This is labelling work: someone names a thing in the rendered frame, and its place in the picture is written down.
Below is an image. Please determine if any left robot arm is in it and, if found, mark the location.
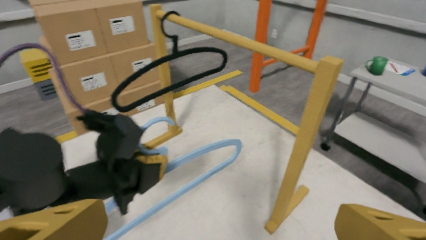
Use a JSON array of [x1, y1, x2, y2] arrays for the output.
[[0, 112, 147, 221]]

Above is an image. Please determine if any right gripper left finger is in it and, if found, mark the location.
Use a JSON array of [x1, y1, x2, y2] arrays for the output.
[[0, 199, 108, 240]]

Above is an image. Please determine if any black clothes hanger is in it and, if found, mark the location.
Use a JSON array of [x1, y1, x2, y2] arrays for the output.
[[112, 10, 229, 112]]

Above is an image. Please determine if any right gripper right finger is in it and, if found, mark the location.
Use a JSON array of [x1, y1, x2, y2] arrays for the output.
[[334, 203, 426, 240]]

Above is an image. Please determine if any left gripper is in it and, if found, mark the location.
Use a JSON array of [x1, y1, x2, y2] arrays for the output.
[[70, 148, 170, 215]]

